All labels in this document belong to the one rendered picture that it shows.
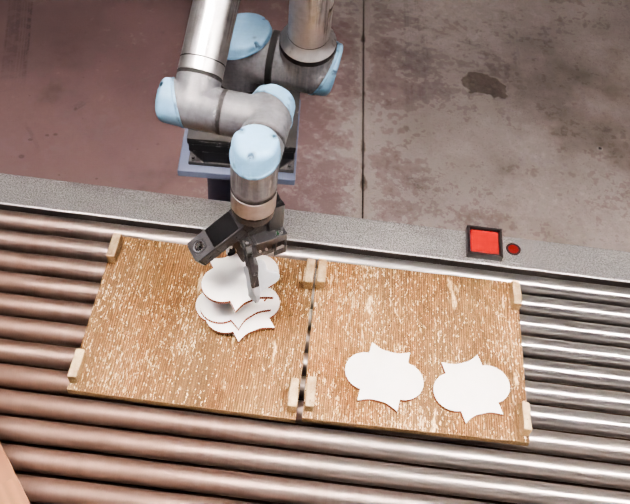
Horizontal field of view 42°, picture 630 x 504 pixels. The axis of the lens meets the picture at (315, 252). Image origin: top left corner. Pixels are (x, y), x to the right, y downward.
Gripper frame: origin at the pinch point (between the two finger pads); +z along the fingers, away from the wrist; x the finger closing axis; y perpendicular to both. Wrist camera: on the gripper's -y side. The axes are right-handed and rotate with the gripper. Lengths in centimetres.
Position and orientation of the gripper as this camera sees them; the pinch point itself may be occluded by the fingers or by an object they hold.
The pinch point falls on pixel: (240, 277)
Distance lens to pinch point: 151.9
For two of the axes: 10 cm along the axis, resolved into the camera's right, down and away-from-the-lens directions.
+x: -4.5, -7.4, 5.0
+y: 8.9, -3.2, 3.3
